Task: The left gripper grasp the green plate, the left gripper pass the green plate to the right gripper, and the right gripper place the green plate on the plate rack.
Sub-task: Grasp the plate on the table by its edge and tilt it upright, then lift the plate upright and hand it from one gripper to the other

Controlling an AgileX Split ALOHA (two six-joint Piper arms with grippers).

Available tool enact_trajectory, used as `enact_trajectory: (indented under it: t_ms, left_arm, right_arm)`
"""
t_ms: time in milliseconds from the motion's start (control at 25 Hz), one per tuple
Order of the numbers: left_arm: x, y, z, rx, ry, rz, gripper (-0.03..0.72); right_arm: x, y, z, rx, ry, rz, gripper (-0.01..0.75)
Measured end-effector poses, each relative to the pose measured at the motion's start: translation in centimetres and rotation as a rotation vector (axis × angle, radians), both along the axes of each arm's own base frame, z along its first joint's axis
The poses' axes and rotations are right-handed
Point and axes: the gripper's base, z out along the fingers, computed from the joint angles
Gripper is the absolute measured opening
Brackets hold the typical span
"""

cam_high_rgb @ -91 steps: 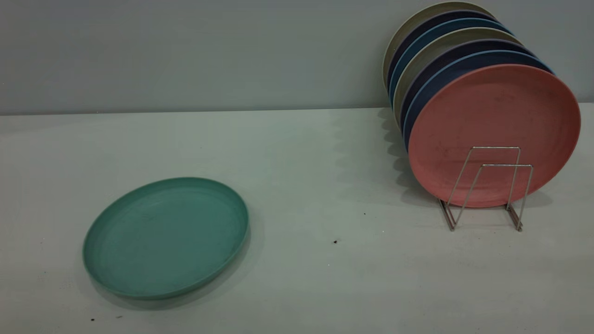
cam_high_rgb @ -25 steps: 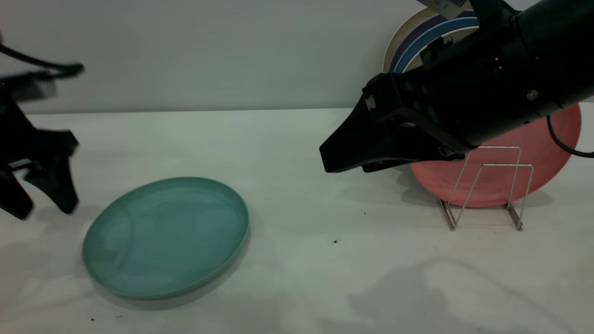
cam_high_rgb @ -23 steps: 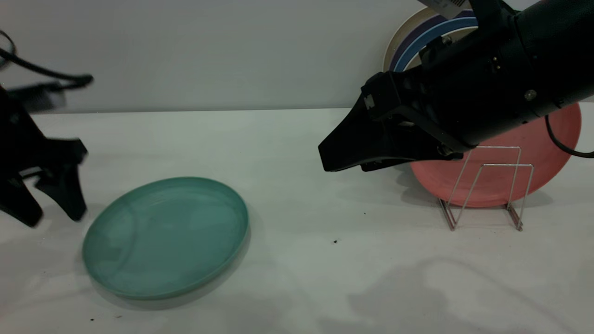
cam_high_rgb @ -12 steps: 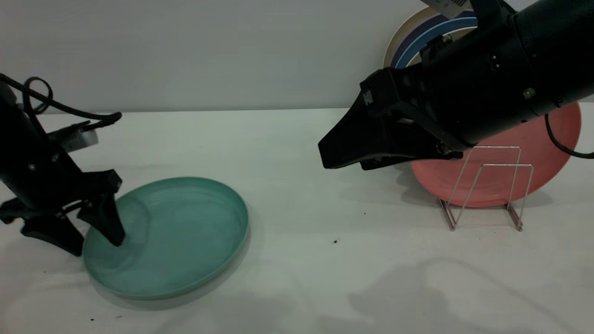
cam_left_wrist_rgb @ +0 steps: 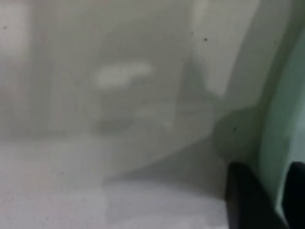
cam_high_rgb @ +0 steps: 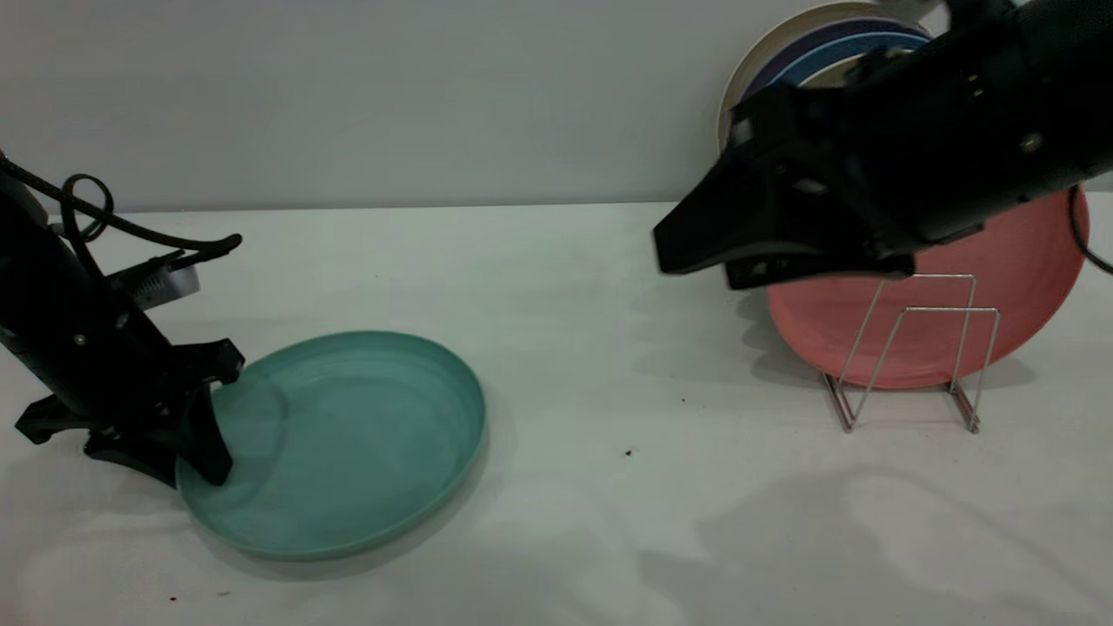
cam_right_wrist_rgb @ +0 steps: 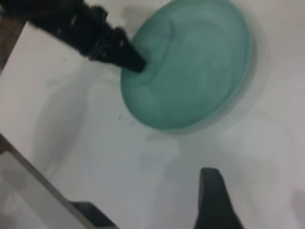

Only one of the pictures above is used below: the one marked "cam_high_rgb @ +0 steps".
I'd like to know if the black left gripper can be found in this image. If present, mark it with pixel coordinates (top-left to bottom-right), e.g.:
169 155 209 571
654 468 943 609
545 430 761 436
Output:
0 191 246 488

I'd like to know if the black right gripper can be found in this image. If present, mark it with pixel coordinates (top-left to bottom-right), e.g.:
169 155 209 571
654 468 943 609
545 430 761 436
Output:
654 0 1044 290

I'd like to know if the green round plate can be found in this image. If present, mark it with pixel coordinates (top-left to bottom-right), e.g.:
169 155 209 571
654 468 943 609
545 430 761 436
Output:
176 330 488 560

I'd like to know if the olive beige round plate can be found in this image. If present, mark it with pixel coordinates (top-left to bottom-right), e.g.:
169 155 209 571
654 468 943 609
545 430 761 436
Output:
804 57 875 90

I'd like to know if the cream beige round plate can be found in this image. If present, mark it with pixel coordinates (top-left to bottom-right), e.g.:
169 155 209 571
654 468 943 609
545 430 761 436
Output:
717 2 910 153

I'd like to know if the teal blue round plate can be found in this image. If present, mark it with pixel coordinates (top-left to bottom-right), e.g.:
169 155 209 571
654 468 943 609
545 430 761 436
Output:
783 33 933 88

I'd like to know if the dark navy round plate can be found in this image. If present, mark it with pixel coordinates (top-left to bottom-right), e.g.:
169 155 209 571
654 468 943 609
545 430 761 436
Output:
750 19 924 101

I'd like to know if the pink round plate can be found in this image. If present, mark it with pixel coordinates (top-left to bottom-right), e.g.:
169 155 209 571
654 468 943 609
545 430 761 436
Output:
768 187 1089 390

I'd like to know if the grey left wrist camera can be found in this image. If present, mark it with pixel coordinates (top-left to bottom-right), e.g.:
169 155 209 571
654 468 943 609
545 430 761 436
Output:
109 256 203 311

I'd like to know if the metal wire plate rack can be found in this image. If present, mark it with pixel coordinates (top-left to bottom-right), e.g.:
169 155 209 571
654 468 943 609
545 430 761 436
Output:
821 274 1001 435

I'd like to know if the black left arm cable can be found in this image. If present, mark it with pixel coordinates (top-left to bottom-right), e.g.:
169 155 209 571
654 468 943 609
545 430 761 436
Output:
0 156 244 281

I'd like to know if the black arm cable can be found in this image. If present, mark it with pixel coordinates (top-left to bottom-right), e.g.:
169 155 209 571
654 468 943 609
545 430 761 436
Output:
1068 185 1113 276
0 156 244 281

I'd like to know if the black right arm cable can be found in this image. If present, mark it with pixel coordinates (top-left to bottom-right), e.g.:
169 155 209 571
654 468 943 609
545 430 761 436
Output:
1068 185 1113 276

